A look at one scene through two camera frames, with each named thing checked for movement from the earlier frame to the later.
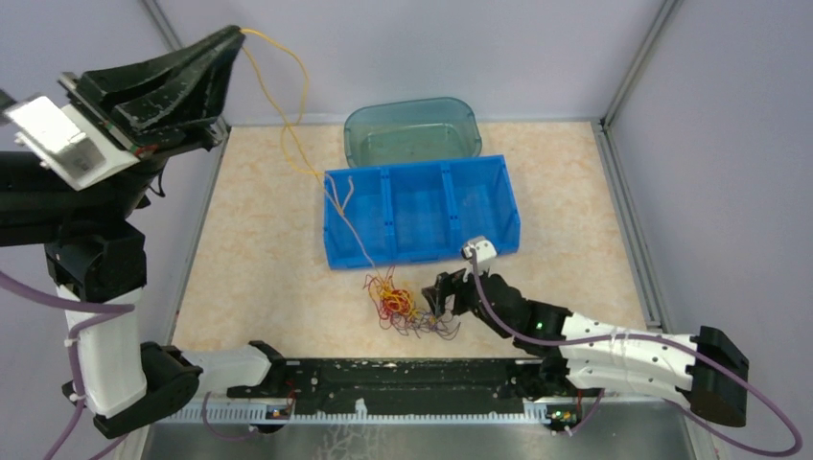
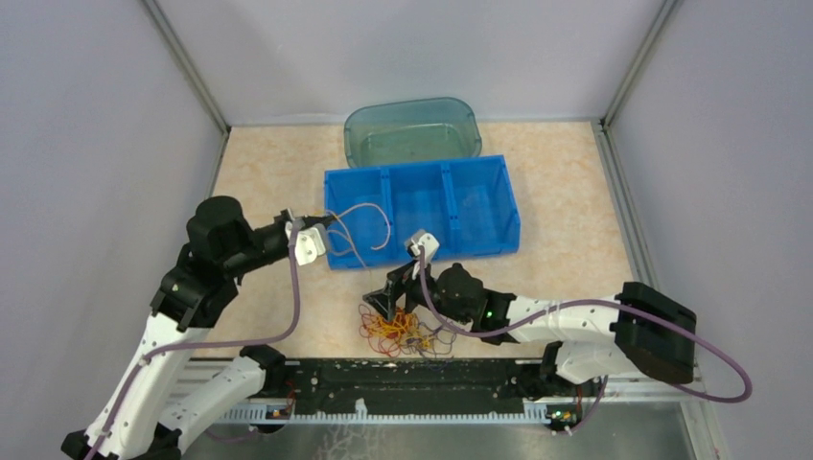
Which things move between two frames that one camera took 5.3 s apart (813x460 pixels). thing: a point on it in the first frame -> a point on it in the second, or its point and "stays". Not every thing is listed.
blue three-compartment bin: x=419 y=212 stays
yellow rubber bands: x=342 y=210 -> x=348 y=234
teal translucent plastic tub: x=410 y=129 stays
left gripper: x=176 y=113 -> x=325 y=219
